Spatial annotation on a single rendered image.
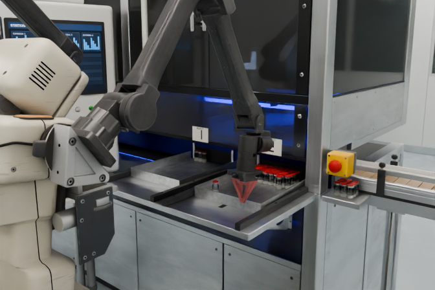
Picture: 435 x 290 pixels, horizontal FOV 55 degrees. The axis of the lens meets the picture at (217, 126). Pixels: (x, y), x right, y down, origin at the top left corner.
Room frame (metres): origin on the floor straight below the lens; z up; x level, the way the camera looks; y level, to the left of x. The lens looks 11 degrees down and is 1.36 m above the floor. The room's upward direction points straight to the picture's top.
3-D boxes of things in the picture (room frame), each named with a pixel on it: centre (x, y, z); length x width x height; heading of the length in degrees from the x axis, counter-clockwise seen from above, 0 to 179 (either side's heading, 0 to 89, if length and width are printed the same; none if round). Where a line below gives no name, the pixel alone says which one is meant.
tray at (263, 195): (1.38, -0.13, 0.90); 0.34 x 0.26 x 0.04; 142
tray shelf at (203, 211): (1.44, 0.04, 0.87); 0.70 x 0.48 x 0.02; 51
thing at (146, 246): (2.37, 0.14, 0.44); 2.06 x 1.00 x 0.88; 51
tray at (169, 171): (1.60, 0.13, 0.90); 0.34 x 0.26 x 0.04; 141
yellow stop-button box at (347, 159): (1.32, -0.41, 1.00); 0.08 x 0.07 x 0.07; 141
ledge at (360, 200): (1.35, -0.44, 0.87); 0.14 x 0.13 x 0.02; 141
